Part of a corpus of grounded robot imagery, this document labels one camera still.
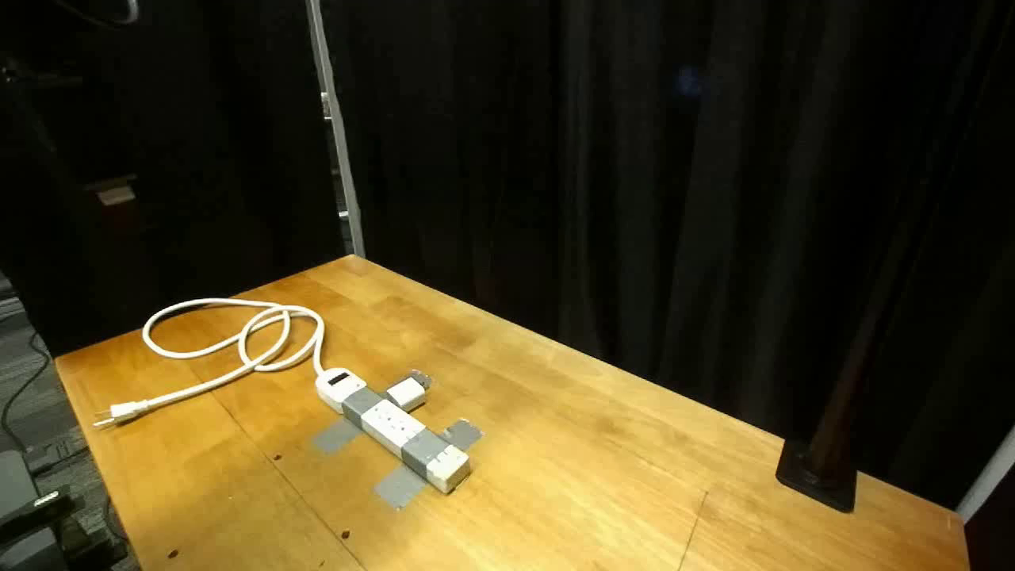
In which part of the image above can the grey tape strip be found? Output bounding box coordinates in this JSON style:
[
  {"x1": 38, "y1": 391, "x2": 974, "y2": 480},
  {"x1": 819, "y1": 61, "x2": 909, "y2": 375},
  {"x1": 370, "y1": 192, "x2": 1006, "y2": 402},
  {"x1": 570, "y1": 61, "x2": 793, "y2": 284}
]
[
  {"x1": 312, "y1": 368, "x2": 437, "y2": 460},
  {"x1": 370, "y1": 418, "x2": 487, "y2": 510}
]

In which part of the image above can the white power strip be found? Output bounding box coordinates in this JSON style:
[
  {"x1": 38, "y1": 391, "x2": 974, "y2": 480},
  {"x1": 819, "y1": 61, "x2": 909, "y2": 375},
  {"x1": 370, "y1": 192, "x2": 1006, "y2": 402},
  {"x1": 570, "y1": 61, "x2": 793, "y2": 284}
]
[{"x1": 313, "y1": 365, "x2": 475, "y2": 499}]

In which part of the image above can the silver metal frame post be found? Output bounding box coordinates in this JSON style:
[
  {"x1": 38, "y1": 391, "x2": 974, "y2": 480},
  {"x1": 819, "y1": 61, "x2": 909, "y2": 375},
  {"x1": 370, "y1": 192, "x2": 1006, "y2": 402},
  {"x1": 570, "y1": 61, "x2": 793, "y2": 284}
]
[{"x1": 303, "y1": 0, "x2": 369, "y2": 259}]

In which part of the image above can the black curtain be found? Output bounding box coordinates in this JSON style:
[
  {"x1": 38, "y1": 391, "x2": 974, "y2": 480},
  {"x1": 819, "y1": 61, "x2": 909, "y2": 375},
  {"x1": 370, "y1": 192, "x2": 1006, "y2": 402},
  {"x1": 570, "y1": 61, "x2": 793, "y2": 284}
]
[{"x1": 313, "y1": 0, "x2": 1015, "y2": 515}]

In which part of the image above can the black pole stand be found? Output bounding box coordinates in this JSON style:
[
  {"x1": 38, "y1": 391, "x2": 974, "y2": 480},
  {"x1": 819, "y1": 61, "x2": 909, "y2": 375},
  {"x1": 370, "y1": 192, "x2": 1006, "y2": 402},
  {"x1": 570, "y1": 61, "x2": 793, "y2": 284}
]
[{"x1": 775, "y1": 200, "x2": 933, "y2": 519}]

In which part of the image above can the white charging adaptor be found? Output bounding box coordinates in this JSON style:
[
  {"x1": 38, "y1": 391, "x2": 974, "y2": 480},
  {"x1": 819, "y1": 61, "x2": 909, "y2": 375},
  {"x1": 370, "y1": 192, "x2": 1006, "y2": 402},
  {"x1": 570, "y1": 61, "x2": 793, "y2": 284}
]
[{"x1": 381, "y1": 375, "x2": 431, "y2": 417}]

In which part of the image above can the white post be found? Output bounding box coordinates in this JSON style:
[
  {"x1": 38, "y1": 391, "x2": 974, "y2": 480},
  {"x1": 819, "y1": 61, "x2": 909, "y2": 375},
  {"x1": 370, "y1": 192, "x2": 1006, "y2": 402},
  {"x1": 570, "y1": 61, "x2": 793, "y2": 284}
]
[{"x1": 954, "y1": 425, "x2": 1015, "y2": 525}]

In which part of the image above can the white power cord with plug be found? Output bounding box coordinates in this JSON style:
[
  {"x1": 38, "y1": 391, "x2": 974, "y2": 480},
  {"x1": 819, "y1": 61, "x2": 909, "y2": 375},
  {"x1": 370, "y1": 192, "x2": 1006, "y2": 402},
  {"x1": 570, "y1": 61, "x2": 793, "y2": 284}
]
[{"x1": 92, "y1": 296, "x2": 344, "y2": 433}]

